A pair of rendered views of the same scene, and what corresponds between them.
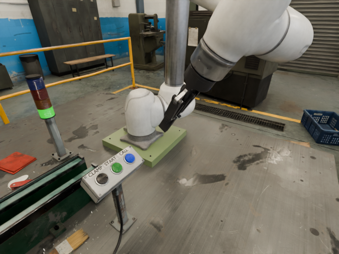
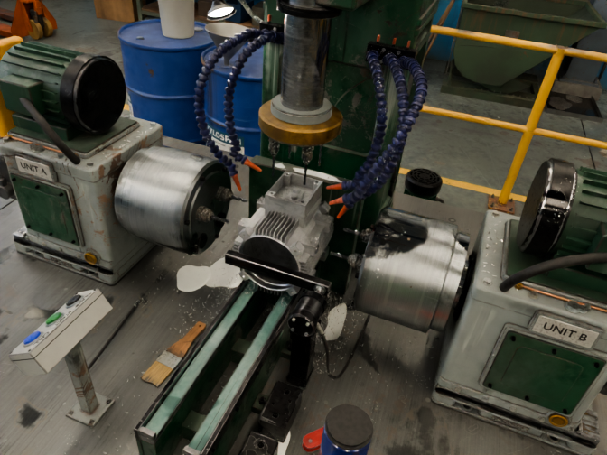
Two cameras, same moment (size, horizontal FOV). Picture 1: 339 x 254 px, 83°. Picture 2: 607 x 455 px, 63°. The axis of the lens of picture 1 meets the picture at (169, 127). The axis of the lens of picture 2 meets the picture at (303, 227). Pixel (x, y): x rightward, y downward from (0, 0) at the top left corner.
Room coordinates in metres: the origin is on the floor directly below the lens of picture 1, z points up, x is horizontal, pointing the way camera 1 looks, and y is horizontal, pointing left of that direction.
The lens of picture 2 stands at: (1.09, 0.39, 1.77)
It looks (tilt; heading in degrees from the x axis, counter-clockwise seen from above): 37 degrees down; 163
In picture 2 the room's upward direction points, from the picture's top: 6 degrees clockwise
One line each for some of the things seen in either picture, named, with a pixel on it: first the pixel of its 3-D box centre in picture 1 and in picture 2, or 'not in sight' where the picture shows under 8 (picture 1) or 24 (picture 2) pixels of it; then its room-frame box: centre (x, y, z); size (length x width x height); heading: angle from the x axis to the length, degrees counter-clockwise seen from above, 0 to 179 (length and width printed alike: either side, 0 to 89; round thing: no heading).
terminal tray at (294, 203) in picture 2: not in sight; (294, 199); (0.14, 0.65, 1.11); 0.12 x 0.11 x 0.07; 145
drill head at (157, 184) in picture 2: not in sight; (160, 194); (-0.03, 0.33, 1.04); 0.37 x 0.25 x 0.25; 55
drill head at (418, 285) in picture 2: not in sight; (421, 273); (0.36, 0.90, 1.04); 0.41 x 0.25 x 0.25; 55
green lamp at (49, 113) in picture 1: (46, 111); not in sight; (0.78, 0.56, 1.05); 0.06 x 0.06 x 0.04
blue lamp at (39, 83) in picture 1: (35, 82); (346, 438); (0.78, 0.56, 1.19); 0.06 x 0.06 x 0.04
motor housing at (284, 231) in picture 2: not in sight; (284, 240); (0.17, 0.62, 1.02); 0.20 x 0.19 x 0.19; 145
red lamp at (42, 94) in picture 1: (39, 92); not in sight; (0.78, 0.56, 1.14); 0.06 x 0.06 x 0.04
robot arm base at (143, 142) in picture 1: (138, 132); not in sight; (0.90, 0.17, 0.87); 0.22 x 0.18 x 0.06; 58
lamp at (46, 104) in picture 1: (43, 102); not in sight; (0.78, 0.56, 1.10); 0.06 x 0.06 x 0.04
